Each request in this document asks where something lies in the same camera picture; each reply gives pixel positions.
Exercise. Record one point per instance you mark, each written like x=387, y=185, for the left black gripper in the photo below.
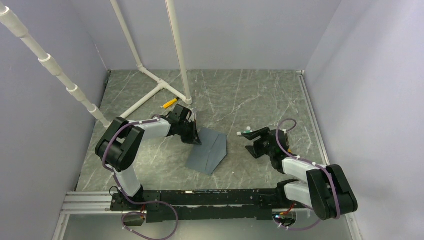
x=193, y=138

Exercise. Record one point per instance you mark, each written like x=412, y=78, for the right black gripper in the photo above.
x=252, y=135

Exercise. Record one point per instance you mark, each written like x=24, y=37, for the grey envelope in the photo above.
x=205, y=158

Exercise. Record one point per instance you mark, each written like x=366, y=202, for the green white glue stick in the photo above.
x=241, y=133

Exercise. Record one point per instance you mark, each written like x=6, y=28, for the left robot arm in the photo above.
x=119, y=146

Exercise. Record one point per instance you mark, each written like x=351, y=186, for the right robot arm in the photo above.
x=324, y=189

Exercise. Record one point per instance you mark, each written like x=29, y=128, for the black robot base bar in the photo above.
x=261, y=204

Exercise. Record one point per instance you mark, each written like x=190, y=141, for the white pvc pipe frame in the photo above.
x=31, y=98

